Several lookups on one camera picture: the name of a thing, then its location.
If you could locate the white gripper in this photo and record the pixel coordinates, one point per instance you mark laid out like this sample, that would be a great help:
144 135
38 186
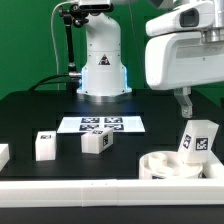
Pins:
182 60

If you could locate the white L-shaped border frame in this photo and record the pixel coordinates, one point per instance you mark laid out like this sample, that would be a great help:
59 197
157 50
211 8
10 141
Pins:
84 193

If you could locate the grey camera on pole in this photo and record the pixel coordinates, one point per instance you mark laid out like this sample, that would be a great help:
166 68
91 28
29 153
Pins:
95 6

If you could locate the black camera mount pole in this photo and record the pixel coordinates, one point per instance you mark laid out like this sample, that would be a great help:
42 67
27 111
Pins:
72 17

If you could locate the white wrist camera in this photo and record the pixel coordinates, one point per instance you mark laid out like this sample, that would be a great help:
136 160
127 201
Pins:
191 16

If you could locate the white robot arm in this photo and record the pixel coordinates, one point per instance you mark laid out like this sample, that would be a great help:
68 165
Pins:
102 75

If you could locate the white tag sheet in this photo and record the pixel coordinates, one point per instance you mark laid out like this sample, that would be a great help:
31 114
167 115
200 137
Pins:
130 124

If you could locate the white part at left edge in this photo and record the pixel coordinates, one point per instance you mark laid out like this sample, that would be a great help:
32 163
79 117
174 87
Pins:
4 155

